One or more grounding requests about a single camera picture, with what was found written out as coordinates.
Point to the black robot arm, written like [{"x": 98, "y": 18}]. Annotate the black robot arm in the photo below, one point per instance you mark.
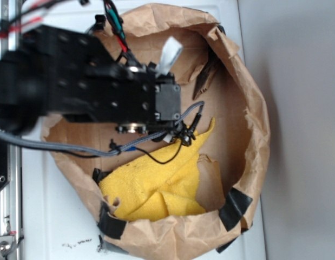
[{"x": 57, "y": 71}]

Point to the yellow microfibre cloth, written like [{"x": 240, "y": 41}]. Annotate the yellow microfibre cloth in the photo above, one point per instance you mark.
[{"x": 148, "y": 190}]

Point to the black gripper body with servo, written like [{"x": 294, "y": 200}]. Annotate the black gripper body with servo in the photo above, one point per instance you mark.
[{"x": 135, "y": 98}]

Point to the aluminium extrusion rail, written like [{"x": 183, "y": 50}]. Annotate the aluminium extrusion rail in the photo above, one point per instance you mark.
[{"x": 11, "y": 223}]

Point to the brown paper bag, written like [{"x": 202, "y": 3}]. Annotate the brown paper bag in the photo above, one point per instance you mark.
[{"x": 236, "y": 154}]

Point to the black tape strip left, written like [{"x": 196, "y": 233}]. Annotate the black tape strip left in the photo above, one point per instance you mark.
[{"x": 109, "y": 225}]

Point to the black tape strip right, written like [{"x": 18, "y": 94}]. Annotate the black tape strip right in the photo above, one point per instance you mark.
[{"x": 234, "y": 208}]

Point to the black tape strip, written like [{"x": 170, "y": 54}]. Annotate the black tape strip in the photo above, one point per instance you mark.
[
  {"x": 109, "y": 225},
  {"x": 234, "y": 208}
]

